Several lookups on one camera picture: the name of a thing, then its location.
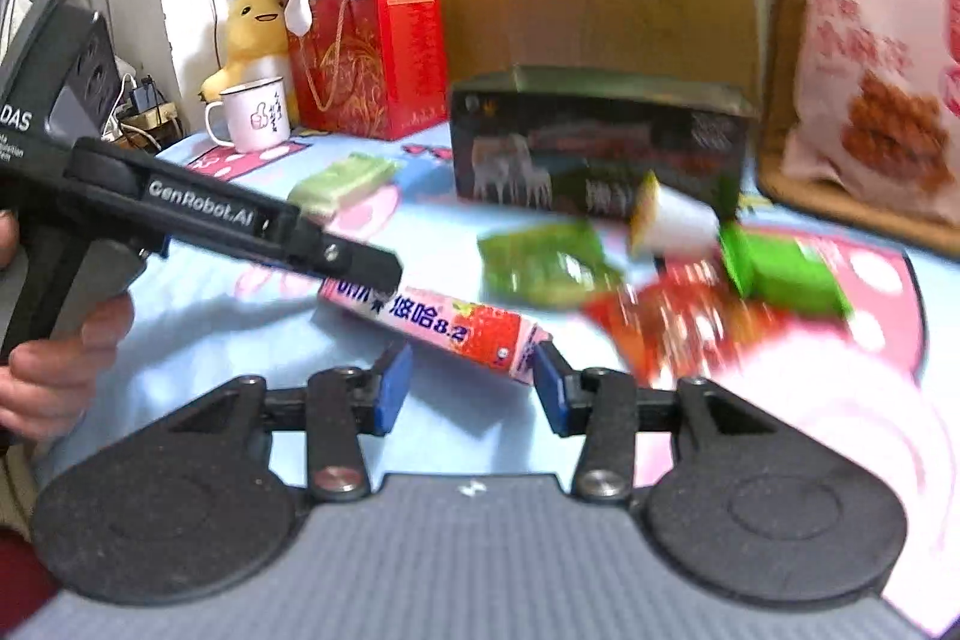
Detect yellow duck plush toy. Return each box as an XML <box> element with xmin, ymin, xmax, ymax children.
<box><xmin>198</xmin><ymin>0</ymin><xmax>299</xmax><ymax>106</ymax></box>

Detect white enamel mug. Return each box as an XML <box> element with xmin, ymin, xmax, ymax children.
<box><xmin>203</xmin><ymin>77</ymin><xmax>293</xmax><ymax>154</ymax></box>

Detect large pink snack bag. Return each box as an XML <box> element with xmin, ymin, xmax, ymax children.
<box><xmin>776</xmin><ymin>0</ymin><xmax>960</xmax><ymax>215</ymax></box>

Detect power strip with plugs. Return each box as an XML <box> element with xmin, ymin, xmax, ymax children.
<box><xmin>112</xmin><ymin>72</ymin><xmax>186</xmax><ymax>152</ymax></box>

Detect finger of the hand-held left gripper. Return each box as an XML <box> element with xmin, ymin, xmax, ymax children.
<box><xmin>253</xmin><ymin>206</ymin><xmax>404</xmax><ymax>313</ymax></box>

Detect red gift bag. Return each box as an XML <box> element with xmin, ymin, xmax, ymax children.
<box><xmin>285</xmin><ymin>0</ymin><xmax>451</xmax><ymax>143</ymax></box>

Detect cartoon pig printed blanket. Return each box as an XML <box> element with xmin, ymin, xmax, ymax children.
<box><xmin>30</xmin><ymin>125</ymin><xmax>960</xmax><ymax>638</ymax></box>

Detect red snack packet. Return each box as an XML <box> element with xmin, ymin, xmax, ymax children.
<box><xmin>581</xmin><ymin>261</ymin><xmax>752</xmax><ymax>387</ymax></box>

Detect pink strawberry candy stick packet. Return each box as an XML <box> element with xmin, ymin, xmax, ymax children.
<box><xmin>319</xmin><ymin>275</ymin><xmax>556</xmax><ymax>390</ymax></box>

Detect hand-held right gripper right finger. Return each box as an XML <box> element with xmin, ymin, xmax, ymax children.
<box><xmin>532</xmin><ymin>341</ymin><xmax>781</xmax><ymax>504</ymax></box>

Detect dark sheep print box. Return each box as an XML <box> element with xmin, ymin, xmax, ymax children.
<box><xmin>448</xmin><ymin>64</ymin><xmax>760</xmax><ymax>223</ymax></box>

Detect light green snack packet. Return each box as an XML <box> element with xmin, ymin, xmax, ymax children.
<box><xmin>287</xmin><ymin>154</ymin><xmax>404</xmax><ymax>223</ymax></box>

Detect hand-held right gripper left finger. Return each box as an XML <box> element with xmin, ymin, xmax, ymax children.
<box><xmin>169</xmin><ymin>344</ymin><xmax>415</xmax><ymax>504</ymax></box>

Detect dark red cloth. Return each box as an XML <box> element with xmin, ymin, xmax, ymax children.
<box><xmin>0</xmin><ymin>526</ymin><xmax>59</xmax><ymax>640</ymax></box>

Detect dark green snack packet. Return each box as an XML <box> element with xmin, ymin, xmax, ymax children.
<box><xmin>477</xmin><ymin>220</ymin><xmax>625</xmax><ymax>313</ymax></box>

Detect person's left hand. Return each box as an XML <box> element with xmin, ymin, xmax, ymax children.
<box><xmin>0</xmin><ymin>209</ymin><xmax>137</xmax><ymax>442</ymax></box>

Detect white and yellow snack packet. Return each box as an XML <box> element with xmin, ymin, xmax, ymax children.
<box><xmin>625</xmin><ymin>170</ymin><xmax>725</xmax><ymax>260</ymax></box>

